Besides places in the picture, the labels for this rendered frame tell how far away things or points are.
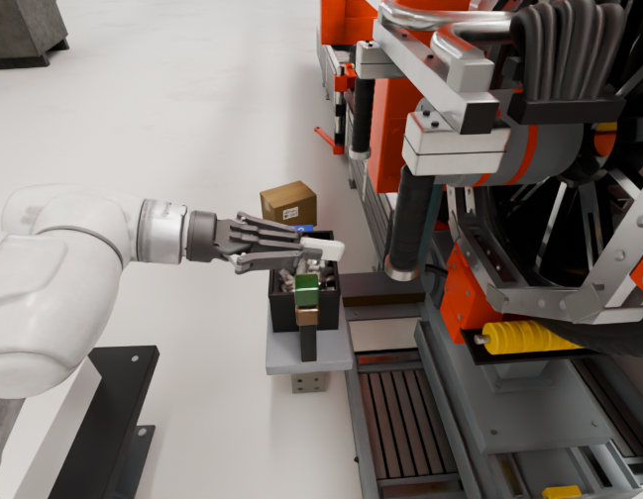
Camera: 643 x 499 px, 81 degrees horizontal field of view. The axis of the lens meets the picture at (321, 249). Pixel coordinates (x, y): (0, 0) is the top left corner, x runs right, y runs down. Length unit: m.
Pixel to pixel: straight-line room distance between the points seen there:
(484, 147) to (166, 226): 0.39
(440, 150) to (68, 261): 0.39
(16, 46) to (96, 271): 4.92
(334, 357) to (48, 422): 0.55
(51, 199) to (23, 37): 4.75
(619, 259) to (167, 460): 1.11
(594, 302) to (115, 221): 0.58
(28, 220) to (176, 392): 0.87
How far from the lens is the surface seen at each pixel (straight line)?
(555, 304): 0.60
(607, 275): 0.52
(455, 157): 0.40
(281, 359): 0.77
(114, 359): 1.07
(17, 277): 0.43
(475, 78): 0.39
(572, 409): 1.14
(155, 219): 0.54
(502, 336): 0.77
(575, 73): 0.41
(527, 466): 1.11
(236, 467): 1.18
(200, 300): 1.55
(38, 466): 0.91
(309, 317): 0.64
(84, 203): 0.54
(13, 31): 5.30
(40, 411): 0.95
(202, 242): 0.54
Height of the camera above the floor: 1.09
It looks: 40 degrees down
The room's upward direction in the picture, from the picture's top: straight up
